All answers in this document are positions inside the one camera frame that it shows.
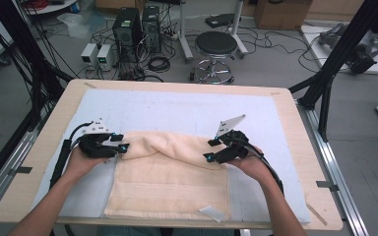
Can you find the person's left hand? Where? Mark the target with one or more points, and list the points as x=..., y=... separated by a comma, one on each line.
x=77, y=165

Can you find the flat black device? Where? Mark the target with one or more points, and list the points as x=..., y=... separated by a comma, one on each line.
x=219, y=20

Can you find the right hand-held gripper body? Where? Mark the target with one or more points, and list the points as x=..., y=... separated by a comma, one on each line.
x=236, y=146

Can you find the thin wooden stick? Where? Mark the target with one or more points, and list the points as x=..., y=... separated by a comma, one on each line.
x=316, y=213

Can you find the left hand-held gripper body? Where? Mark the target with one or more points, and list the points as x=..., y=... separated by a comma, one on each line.
x=95, y=146

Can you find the clear plastic bag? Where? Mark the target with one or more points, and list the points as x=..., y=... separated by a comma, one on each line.
x=78, y=24

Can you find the round white table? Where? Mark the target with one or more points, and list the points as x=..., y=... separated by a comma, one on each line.
x=50, y=8

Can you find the cream fluffy towel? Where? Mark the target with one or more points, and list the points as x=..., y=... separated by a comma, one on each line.
x=167, y=177

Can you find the black round stool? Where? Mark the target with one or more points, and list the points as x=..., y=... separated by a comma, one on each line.
x=216, y=43

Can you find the person's right hand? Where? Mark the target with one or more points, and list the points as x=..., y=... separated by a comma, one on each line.
x=254, y=165

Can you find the large black computer tower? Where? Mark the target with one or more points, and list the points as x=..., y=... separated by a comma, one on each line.
x=127, y=32

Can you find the white stand leg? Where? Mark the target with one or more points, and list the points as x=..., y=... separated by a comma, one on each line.
x=238, y=29
x=184, y=32

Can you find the brown cardboard box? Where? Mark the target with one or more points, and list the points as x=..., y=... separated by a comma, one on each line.
x=282, y=14

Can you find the white power supply unit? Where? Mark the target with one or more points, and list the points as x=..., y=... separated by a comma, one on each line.
x=105, y=57
x=88, y=54

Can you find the aluminium rail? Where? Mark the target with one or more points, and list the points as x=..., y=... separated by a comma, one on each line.
x=10, y=164
x=338, y=170

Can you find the slim black computer tower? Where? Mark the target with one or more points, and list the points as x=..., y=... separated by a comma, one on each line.
x=151, y=29

